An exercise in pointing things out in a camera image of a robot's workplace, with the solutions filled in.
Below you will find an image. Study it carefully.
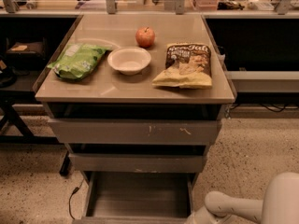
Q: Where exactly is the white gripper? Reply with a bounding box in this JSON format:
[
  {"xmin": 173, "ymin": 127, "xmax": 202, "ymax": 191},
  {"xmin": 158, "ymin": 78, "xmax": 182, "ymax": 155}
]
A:
[{"xmin": 185, "ymin": 206, "xmax": 233, "ymax": 224}]

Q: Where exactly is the grey bottom drawer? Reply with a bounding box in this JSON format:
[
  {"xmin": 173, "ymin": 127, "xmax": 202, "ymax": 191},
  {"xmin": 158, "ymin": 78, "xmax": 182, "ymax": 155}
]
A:
[{"xmin": 72, "ymin": 172, "xmax": 192, "ymax": 224}]

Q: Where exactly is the grey drawer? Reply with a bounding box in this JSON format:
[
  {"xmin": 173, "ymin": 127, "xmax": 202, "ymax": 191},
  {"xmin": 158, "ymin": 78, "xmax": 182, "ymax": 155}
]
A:
[
  {"xmin": 49, "ymin": 119, "xmax": 221, "ymax": 145},
  {"xmin": 69, "ymin": 154, "xmax": 206, "ymax": 173},
  {"xmin": 72, "ymin": 172, "xmax": 192, "ymax": 224}
]

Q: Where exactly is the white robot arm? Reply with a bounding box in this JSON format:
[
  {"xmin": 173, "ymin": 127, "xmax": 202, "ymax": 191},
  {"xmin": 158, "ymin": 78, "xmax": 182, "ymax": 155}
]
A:
[{"xmin": 184, "ymin": 173, "xmax": 299, "ymax": 224}]

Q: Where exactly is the grey middle drawer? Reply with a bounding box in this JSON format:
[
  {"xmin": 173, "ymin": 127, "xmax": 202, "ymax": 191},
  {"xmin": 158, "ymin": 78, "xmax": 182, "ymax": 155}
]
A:
[{"xmin": 69, "ymin": 154, "xmax": 206, "ymax": 173}]

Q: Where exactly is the grey top drawer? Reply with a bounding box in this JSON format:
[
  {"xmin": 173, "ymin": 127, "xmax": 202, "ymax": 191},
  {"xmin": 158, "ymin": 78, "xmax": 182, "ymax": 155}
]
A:
[{"xmin": 49, "ymin": 119, "xmax": 221, "ymax": 145}]

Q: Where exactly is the grey drawer cabinet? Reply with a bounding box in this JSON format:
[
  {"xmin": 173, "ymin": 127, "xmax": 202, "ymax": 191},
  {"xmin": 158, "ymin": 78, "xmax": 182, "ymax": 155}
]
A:
[{"xmin": 32, "ymin": 13, "xmax": 237, "ymax": 185}]

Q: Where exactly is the brown yellow chip bag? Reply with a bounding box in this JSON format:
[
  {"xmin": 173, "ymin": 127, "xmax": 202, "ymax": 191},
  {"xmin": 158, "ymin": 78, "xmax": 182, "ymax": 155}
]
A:
[{"xmin": 152, "ymin": 43, "xmax": 212, "ymax": 89}]

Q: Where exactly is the white bowl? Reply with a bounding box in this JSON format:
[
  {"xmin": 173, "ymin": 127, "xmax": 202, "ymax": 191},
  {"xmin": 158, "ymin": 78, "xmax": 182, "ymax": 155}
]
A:
[{"xmin": 107, "ymin": 47, "xmax": 151, "ymax": 76}]

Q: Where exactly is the red apple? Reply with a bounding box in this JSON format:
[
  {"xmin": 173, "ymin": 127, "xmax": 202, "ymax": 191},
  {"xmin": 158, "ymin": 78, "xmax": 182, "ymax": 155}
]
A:
[{"xmin": 135, "ymin": 27, "xmax": 155, "ymax": 48}]

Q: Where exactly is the green chip bag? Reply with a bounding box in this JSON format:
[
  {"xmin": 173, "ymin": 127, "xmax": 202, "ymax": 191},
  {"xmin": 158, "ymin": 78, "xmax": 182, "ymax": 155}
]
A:
[{"xmin": 48, "ymin": 43, "xmax": 109, "ymax": 80}]

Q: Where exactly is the dark box under bench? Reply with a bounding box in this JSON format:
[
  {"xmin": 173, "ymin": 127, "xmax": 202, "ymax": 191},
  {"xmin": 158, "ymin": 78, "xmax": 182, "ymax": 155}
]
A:
[{"xmin": 6, "ymin": 42, "xmax": 45, "ymax": 58}]

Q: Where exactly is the black floor cable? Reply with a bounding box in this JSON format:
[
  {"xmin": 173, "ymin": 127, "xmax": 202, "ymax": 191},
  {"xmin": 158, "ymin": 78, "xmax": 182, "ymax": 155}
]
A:
[{"xmin": 67, "ymin": 178, "xmax": 86, "ymax": 220}]

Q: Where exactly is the black table frame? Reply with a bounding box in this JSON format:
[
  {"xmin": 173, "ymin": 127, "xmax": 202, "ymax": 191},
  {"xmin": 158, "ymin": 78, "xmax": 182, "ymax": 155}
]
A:
[{"xmin": 0, "ymin": 93, "xmax": 73, "ymax": 176}]

